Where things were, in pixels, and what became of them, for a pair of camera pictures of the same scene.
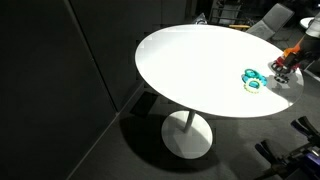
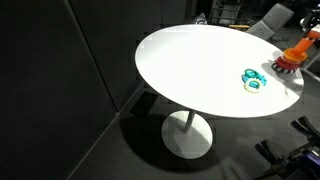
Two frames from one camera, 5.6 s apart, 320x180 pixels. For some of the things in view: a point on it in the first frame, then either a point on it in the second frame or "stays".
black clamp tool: (304, 161) stays
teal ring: (251, 73) stays
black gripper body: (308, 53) to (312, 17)
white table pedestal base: (187, 134) stays
